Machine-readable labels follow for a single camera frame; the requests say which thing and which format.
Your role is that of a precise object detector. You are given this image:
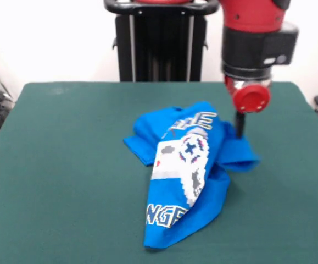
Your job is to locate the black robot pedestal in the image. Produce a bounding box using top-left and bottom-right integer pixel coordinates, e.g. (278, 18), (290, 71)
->
(103, 0), (224, 83)

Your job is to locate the blue printed t-shirt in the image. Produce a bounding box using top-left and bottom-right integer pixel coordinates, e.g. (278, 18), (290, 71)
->
(122, 101), (261, 250)

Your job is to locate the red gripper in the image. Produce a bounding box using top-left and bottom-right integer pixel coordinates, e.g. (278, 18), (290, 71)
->
(223, 74), (271, 138)

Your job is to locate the dark green tablecloth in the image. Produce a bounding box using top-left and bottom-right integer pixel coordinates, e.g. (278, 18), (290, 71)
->
(0, 80), (318, 264)

